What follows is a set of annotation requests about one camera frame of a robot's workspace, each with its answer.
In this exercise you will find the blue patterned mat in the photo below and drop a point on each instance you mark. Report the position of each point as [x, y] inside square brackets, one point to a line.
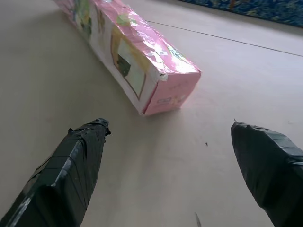
[260, 8]

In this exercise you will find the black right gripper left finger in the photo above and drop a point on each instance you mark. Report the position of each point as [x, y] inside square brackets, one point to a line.
[61, 179]

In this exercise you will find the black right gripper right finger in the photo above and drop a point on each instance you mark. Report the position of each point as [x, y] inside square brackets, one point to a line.
[272, 170]

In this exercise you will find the long pink cardboard box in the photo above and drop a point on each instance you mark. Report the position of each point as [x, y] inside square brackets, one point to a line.
[132, 54]

